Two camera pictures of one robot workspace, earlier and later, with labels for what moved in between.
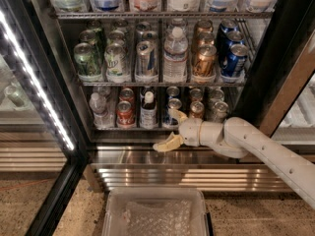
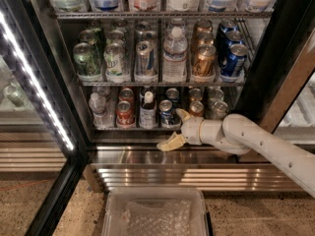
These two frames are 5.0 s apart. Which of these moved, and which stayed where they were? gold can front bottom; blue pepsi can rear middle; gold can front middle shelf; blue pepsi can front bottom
Moved: blue pepsi can front bottom
Stayed: blue pepsi can rear middle; gold can front middle shelf; gold can front bottom
